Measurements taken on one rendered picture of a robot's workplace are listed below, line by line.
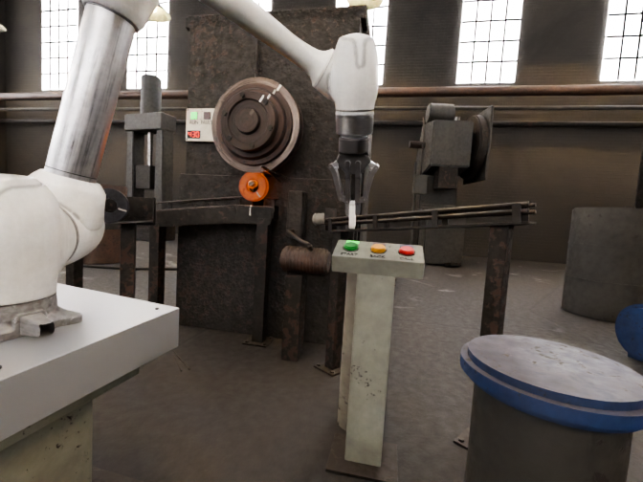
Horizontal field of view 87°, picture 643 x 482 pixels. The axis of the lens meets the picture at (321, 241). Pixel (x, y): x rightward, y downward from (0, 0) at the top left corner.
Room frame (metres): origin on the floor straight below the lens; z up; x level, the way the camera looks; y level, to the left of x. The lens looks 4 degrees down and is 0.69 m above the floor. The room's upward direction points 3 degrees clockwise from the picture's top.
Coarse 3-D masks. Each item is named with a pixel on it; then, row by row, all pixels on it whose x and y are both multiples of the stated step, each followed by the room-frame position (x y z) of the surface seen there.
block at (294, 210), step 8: (288, 192) 1.72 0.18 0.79; (296, 192) 1.70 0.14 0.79; (304, 192) 1.73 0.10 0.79; (288, 200) 1.71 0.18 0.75; (296, 200) 1.70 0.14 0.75; (304, 200) 1.73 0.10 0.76; (288, 208) 1.71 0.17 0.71; (296, 208) 1.70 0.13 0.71; (304, 208) 1.73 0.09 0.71; (288, 216) 1.71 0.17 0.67; (296, 216) 1.70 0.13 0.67; (304, 216) 1.74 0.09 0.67; (288, 224) 1.70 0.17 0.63; (296, 224) 1.70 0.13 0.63; (304, 224) 1.75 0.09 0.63; (296, 232) 1.70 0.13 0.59; (304, 232) 1.76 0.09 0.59
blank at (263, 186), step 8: (248, 176) 1.77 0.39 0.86; (256, 176) 1.76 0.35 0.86; (264, 176) 1.77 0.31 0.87; (240, 184) 1.78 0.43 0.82; (264, 184) 1.75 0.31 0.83; (240, 192) 1.78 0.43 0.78; (248, 192) 1.77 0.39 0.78; (256, 192) 1.76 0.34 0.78; (264, 192) 1.75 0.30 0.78; (248, 200) 1.77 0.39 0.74; (256, 200) 1.76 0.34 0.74
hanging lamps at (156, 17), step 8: (352, 0) 6.10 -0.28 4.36; (360, 0) 6.15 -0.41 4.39; (368, 0) 6.14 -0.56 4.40; (376, 0) 6.08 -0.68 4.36; (160, 8) 6.86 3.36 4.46; (368, 8) 6.23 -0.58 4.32; (152, 16) 6.97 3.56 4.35; (160, 16) 6.98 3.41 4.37; (168, 16) 6.88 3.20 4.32; (0, 24) 7.52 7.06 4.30
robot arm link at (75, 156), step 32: (96, 0) 0.76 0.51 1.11; (128, 0) 0.78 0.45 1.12; (96, 32) 0.77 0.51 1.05; (128, 32) 0.81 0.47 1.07; (96, 64) 0.77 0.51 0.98; (64, 96) 0.77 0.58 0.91; (96, 96) 0.78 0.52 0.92; (64, 128) 0.76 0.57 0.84; (96, 128) 0.79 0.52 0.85; (64, 160) 0.76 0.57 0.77; (96, 160) 0.80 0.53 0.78; (64, 192) 0.74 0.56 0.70; (96, 192) 0.80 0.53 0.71; (96, 224) 0.81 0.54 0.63
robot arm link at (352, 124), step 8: (336, 112) 0.82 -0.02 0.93; (344, 112) 0.79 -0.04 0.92; (352, 112) 0.78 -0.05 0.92; (360, 112) 0.79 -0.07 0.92; (368, 112) 0.79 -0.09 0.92; (336, 120) 0.83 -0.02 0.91; (344, 120) 0.80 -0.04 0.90; (352, 120) 0.79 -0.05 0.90; (360, 120) 0.79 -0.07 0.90; (368, 120) 0.80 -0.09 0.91; (336, 128) 0.83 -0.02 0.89; (344, 128) 0.80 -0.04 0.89; (352, 128) 0.80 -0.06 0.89; (360, 128) 0.80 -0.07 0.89; (368, 128) 0.81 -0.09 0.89; (344, 136) 0.82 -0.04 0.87; (352, 136) 0.82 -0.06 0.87; (360, 136) 0.82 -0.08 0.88
